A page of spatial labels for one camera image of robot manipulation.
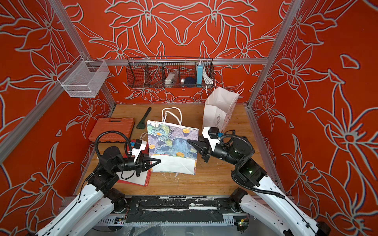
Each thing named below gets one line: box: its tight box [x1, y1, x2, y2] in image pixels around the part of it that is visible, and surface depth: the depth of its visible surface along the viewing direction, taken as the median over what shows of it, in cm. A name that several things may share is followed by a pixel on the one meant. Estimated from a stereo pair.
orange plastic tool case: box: [88, 117, 135, 143], surface depth 104 cm
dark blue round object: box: [184, 76, 197, 88], surface depth 97 cm
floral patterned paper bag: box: [146, 107, 199, 176], surface depth 60 cm
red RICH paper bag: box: [115, 168, 153, 187], surface depth 81 cm
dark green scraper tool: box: [135, 106, 153, 130], surface depth 109 cm
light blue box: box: [196, 62, 204, 88], surface depth 91 cm
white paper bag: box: [201, 86, 245, 134], surface depth 90 cm
